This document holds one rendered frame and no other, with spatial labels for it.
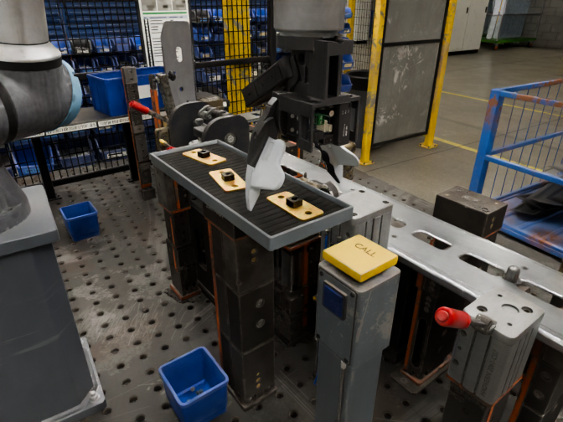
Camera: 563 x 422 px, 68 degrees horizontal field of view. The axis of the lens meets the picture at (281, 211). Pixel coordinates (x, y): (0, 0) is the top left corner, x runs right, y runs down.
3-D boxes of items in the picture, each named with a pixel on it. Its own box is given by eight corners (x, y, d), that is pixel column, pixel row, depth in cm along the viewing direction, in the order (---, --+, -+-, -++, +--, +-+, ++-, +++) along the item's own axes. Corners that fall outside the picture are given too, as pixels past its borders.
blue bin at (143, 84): (184, 103, 168) (181, 69, 162) (111, 116, 149) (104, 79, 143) (163, 97, 179) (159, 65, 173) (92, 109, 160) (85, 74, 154)
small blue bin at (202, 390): (233, 412, 81) (230, 379, 77) (186, 440, 75) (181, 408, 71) (206, 375, 88) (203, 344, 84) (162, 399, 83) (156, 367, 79)
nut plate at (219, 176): (250, 188, 62) (250, 181, 62) (225, 192, 61) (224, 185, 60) (230, 169, 69) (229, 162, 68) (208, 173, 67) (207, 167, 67)
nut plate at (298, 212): (325, 213, 55) (325, 206, 54) (302, 222, 53) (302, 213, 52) (286, 192, 61) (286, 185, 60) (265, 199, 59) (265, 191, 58)
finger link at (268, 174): (254, 218, 46) (293, 143, 45) (226, 198, 50) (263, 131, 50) (272, 225, 48) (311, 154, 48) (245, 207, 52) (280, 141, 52)
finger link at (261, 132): (244, 162, 48) (281, 94, 47) (237, 158, 49) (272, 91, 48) (271, 177, 51) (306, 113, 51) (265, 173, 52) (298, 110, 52)
